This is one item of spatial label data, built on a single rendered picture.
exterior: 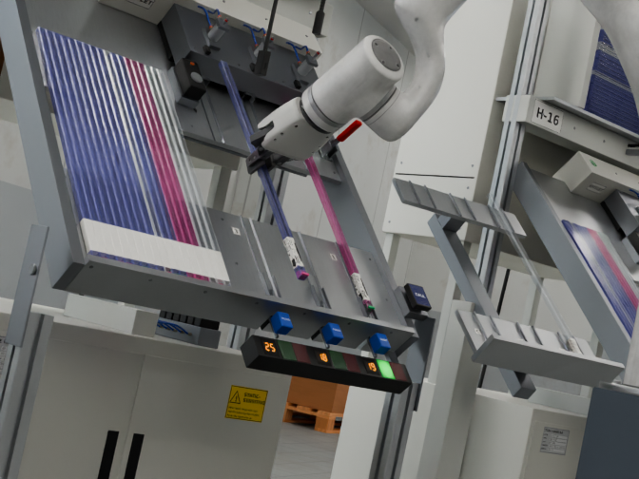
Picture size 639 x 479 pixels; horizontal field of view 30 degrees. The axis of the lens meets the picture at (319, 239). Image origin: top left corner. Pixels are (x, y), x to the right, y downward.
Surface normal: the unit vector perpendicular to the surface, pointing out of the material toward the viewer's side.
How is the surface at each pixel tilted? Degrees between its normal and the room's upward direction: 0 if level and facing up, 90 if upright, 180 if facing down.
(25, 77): 90
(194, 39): 46
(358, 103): 138
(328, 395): 90
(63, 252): 90
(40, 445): 90
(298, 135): 146
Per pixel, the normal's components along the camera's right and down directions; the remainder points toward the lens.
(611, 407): -0.38, -0.15
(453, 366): -0.81, -0.22
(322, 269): 0.61, -0.61
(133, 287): 0.29, 0.76
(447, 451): 0.55, 0.05
